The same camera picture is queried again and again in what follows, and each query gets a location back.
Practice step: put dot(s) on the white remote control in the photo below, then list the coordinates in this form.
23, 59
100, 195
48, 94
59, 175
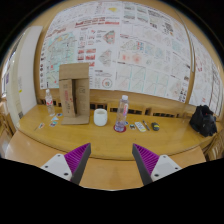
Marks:
140, 126

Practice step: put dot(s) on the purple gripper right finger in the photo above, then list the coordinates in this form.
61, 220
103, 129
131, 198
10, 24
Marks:
151, 166

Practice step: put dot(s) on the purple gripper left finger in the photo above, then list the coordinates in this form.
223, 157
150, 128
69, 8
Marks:
70, 166

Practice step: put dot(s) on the small bottle red label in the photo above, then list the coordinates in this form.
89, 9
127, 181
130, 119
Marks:
49, 103

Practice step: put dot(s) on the white cup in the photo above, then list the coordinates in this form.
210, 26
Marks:
100, 117

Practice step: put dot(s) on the clear water bottle pink label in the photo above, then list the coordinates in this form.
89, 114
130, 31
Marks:
122, 111

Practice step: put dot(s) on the red round coaster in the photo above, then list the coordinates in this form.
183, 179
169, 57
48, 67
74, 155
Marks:
119, 129

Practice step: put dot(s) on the dark round tape measure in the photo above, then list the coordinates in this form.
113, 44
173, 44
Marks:
155, 126

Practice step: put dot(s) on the cardboard box stand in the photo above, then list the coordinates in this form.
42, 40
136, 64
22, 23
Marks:
74, 93

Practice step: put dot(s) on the black pen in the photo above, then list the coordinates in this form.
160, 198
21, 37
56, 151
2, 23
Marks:
147, 127

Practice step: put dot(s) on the large poster sheet left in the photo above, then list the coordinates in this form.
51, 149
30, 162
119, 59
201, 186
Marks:
128, 47

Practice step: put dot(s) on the black backpack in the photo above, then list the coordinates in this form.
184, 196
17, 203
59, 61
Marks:
203, 121

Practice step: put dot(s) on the poster sheet right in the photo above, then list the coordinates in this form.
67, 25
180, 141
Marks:
207, 87

